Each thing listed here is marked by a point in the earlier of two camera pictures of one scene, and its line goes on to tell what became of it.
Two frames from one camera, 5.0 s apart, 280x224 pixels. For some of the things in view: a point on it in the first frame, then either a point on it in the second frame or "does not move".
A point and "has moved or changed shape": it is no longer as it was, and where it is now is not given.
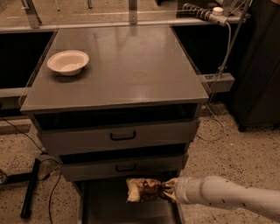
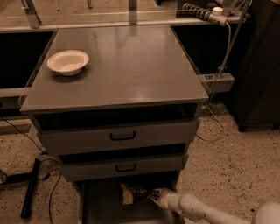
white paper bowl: [68, 62] does not move
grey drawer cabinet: [113, 104] does not move
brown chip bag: [140, 189] has moved or changed shape
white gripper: [183, 190] -> [165, 199]
